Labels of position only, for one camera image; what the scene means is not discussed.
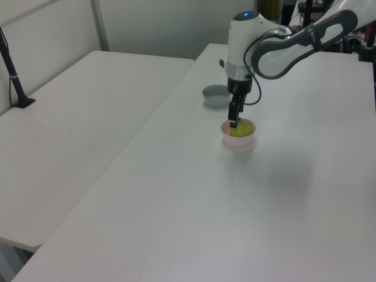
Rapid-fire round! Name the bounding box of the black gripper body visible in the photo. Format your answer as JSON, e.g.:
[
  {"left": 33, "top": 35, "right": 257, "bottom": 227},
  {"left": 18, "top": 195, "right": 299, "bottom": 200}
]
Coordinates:
[{"left": 226, "top": 76, "right": 253, "bottom": 96}]

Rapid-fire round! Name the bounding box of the green pear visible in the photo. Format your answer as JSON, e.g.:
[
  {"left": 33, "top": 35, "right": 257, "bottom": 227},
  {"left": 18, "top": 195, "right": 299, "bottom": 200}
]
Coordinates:
[{"left": 229, "top": 117, "right": 254, "bottom": 138}]

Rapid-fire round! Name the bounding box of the grey plastic bowl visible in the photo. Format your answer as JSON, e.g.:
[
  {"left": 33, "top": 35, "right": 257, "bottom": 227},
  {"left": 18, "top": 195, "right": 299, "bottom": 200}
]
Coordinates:
[{"left": 202, "top": 84, "right": 233, "bottom": 108}]

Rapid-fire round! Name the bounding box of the pink plastic bowl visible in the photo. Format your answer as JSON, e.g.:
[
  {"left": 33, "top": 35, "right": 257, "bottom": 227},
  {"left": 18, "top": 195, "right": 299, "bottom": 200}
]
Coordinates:
[{"left": 220, "top": 119, "right": 257, "bottom": 147}]

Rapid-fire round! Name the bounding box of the yellow background panel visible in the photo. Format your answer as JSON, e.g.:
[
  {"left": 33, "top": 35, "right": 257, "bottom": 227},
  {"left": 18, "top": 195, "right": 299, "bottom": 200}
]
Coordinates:
[{"left": 258, "top": 0, "right": 279, "bottom": 22}]

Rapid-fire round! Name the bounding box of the white side table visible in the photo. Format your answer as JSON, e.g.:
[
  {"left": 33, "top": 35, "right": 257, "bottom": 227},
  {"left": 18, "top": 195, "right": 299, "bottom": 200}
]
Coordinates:
[{"left": 0, "top": 50, "right": 196, "bottom": 252}]

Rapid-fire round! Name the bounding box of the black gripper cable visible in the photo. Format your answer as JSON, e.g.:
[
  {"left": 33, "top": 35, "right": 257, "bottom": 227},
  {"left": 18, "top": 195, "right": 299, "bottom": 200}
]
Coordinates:
[{"left": 243, "top": 29, "right": 280, "bottom": 106}]

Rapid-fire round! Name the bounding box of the black pole clamp mount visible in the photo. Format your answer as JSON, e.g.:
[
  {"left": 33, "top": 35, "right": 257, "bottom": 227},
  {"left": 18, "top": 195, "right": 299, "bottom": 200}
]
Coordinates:
[{"left": 357, "top": 17, "right": 376, "bottom": 63}]

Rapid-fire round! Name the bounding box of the grey metal partition post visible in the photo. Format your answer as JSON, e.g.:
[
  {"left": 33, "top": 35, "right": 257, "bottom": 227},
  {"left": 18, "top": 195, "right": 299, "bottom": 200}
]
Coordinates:
[{"left": 90, "top": 0, "right": 110, "bottom": 52}]

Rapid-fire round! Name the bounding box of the black camera stand pole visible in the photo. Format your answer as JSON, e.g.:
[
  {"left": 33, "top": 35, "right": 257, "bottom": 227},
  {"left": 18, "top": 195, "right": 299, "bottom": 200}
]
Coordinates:
[{"left": 0, "top": 26, "right": 36, "bottom": 110}]

